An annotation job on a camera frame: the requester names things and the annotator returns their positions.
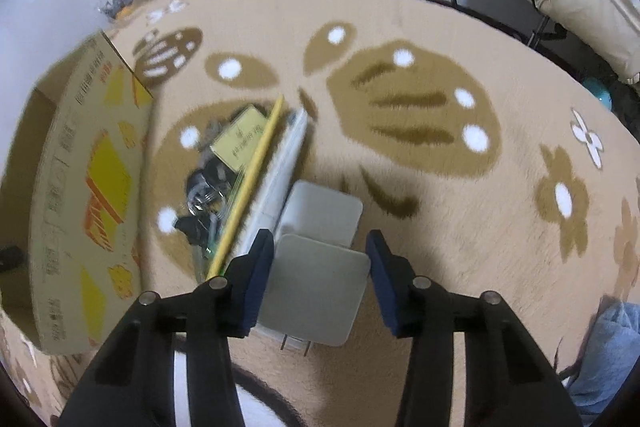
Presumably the cardboard box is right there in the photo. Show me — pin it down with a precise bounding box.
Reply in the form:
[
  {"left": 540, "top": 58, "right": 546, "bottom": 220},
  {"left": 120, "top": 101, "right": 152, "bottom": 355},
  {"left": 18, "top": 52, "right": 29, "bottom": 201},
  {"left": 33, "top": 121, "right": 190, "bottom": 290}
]
[{"left": 1, "top": 32, "right": 153, "bottom": 355}]

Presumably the white square power adapter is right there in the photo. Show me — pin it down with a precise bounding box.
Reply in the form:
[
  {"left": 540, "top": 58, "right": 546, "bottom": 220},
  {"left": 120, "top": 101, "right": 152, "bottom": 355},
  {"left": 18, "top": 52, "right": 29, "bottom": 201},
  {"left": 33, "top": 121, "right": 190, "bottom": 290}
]
[{"left": 258, "top": 234, "right": 371, "bottom": 347}]

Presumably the black key bunch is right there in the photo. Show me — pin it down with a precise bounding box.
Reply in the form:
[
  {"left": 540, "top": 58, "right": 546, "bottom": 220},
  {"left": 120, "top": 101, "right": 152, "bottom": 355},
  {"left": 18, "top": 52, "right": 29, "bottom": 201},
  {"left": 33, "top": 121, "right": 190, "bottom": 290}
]
[{"left": 174, "top": 156, "right": 239, "bottom": 249}]

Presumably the white Audeo remote control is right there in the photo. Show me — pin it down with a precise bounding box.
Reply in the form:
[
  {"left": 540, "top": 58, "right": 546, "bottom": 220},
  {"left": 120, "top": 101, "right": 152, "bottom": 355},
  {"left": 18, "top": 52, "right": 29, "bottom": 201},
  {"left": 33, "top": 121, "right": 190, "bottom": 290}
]
[{"left": 231, "top": 108, "right": 309, "bottom": 258}]

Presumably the white power bank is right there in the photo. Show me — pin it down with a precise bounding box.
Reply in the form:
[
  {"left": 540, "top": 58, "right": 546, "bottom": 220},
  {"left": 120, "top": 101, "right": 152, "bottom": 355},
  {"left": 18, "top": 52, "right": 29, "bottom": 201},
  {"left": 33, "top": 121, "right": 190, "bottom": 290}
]
[{"left": 274, "top": 180, "right": 363, "bottom": 248}]

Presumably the blue jeans leg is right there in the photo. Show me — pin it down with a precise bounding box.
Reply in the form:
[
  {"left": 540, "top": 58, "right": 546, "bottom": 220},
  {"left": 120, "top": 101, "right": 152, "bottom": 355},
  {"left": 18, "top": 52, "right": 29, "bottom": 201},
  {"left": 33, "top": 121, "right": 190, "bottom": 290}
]
[{"left": 567, "top": 301, "right": 639, "bottom": 426}]

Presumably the yellow green card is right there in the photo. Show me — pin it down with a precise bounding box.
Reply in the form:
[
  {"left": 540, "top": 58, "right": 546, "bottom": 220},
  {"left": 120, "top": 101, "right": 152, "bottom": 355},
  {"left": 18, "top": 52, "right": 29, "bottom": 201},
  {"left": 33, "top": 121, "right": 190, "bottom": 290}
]
[{"left": 210, "top": 104, "right": 267, "bottom": 172}]

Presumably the colourful snack bag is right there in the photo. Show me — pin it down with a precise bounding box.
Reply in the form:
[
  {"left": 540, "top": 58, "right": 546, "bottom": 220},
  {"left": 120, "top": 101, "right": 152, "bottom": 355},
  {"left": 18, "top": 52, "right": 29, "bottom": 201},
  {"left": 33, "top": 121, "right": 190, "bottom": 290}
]
[{"left": 96, "top": 0, "right": 134, "bottom": 22}]

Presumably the teal round helmet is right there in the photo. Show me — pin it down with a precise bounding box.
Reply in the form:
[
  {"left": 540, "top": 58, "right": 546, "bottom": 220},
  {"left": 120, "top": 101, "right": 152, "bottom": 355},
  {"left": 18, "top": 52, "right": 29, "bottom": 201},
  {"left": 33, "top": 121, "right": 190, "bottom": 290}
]
[{"left": 582, "top": 77, "right": 613, "bottom": 112}]

